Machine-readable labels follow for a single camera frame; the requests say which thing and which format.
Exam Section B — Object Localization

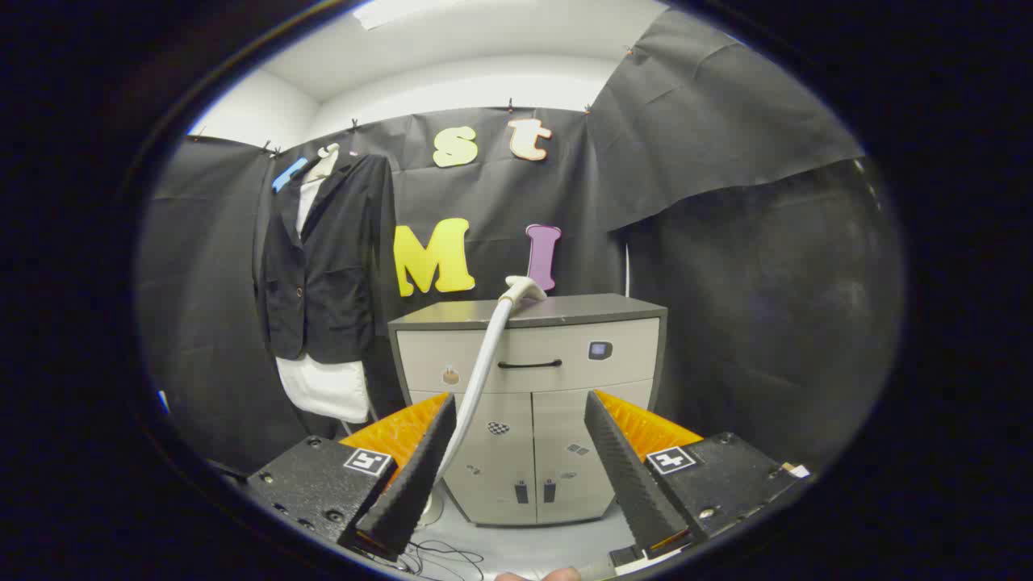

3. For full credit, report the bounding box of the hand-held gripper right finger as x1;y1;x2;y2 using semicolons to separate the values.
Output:
584;390;810;562

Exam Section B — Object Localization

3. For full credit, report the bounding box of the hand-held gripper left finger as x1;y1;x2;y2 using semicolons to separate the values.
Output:
246;392;458;563

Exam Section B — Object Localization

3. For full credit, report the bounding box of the white garment steamer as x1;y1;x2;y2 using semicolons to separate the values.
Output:
416;275;548;529

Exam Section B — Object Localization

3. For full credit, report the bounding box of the white shirt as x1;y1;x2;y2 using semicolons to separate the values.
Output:
274;157;372;424

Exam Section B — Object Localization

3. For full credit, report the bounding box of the black jacket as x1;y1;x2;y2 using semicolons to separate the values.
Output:
257;153;396;366

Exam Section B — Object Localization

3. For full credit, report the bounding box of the grey cabinet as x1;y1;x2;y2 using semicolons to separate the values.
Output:
388;294;668;527

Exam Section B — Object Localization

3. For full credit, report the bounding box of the black backdrop cloth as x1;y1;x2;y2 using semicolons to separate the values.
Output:
136;8;905;485

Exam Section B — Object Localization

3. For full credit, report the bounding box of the ceiling light panel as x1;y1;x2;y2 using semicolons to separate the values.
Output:
353;0;453;31

